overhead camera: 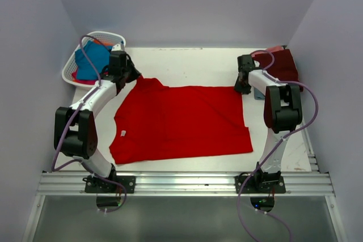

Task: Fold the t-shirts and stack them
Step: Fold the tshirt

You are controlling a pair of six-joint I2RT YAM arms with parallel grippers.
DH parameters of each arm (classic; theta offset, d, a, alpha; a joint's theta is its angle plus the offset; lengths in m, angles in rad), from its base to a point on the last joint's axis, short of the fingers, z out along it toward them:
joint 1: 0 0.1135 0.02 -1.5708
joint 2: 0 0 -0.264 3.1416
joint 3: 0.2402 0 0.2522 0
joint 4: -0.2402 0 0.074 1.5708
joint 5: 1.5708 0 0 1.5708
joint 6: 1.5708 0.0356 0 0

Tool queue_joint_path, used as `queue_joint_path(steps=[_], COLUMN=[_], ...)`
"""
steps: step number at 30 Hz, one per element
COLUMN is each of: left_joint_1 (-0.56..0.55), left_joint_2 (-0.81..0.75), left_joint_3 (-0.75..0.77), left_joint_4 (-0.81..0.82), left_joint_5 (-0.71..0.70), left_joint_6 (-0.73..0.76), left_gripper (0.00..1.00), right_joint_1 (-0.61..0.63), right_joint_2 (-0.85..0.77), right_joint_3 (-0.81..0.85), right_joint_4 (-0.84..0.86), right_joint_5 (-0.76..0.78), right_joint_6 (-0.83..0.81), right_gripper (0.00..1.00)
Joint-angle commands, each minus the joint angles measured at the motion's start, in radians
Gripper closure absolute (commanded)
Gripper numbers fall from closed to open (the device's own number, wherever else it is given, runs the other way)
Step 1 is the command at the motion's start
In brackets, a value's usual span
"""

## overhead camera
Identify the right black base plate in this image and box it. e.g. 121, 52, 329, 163
242, 171, 286, 194

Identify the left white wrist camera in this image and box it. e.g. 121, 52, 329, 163
111, 43, 124, 52

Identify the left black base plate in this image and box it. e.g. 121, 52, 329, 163
82, 175, 136, 194

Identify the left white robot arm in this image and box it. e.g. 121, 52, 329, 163
52, 50, 141, 193

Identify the magenta t shirt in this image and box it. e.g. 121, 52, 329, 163
71, 70, 96, 86

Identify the folded maroon t shirt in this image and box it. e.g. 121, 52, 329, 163
252, 49, 299, 82

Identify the white plastic laundry basket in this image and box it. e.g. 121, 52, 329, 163
62, 31, 126, 90

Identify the folded light blue t shirt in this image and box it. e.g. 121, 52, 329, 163
254, 88, 265, 100

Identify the aluminium mounting rail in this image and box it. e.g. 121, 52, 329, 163
36, 154, 335, 197

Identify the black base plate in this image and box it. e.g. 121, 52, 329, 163
82, 175, 136, 194
242, 171, 286, 194

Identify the orange t shirt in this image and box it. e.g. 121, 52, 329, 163
95, 41, 113, 47

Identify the folded pink t shirt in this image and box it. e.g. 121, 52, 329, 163
266, 45, 285, 53

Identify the red t shirt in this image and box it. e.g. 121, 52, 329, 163
109, 77, 253, 164

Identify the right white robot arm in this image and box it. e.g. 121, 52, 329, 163
234, 54, 302, 193

